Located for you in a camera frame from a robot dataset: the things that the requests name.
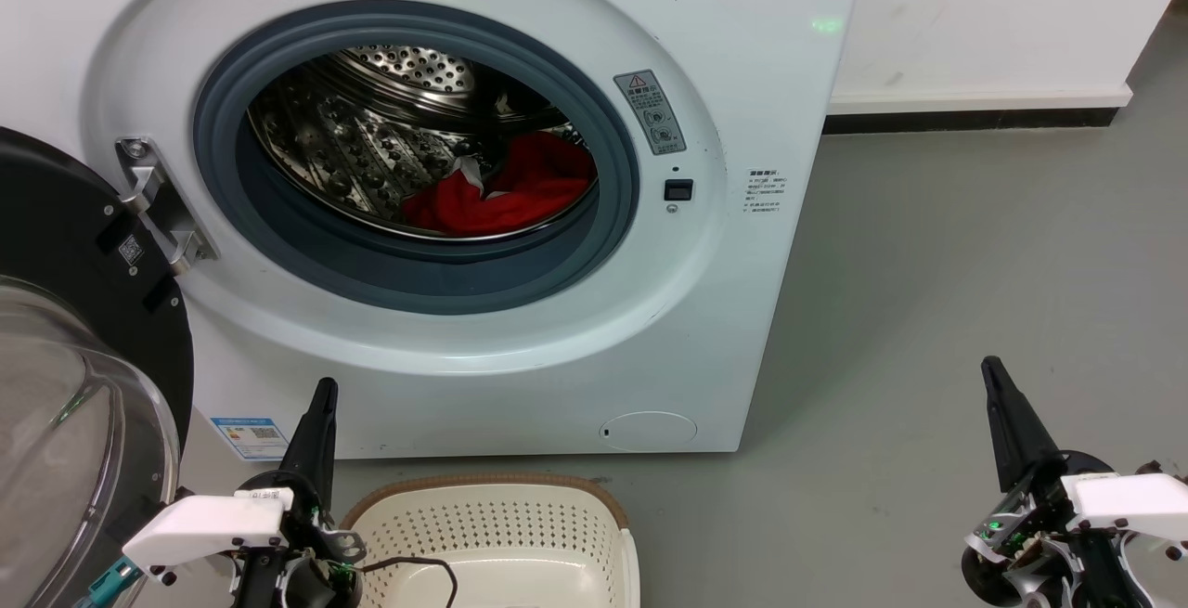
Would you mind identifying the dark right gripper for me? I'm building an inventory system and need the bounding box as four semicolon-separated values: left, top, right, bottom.
961;356;1152;608

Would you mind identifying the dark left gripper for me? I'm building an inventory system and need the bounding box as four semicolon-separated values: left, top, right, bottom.
232;378;365;608

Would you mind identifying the red and white garment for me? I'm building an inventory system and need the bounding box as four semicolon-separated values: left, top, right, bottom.
402;132;597;238

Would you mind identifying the cream perforated laundry basket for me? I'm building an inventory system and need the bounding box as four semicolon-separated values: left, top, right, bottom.
339;473;641;608

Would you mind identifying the stainless steel washing machine drum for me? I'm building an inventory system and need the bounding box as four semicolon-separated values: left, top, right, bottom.
246;45;600;240

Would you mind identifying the black washer door with glass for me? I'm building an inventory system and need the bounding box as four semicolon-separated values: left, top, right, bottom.
0;125;196;608

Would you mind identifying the blue energy label sticker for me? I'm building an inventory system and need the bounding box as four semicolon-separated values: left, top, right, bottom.
210;417;291;461

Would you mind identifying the grey rubber door gasket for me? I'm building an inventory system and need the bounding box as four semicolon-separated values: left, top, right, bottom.
193;0;641;317

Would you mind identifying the metal door hinge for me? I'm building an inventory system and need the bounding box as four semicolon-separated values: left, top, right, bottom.
115;136;220;277

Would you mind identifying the white front-load washing machine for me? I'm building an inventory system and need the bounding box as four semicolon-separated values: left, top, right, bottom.
0;0;869;460

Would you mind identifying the black baseboard strip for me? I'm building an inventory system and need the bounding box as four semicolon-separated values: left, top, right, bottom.
821;107;1117;136

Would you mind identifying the round filter access cover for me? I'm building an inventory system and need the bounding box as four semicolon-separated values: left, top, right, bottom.
599;411;699;452

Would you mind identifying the small text label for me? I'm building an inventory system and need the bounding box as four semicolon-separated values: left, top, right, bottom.
742;167;790;216

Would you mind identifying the grey warning sticker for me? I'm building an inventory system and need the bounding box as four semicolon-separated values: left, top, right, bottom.
613;70;688;156

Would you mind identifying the thin black cable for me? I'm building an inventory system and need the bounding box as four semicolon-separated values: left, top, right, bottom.
360;556;460;608

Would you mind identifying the teal cable connector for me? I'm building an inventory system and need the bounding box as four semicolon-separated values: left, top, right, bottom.
82;560;142;607

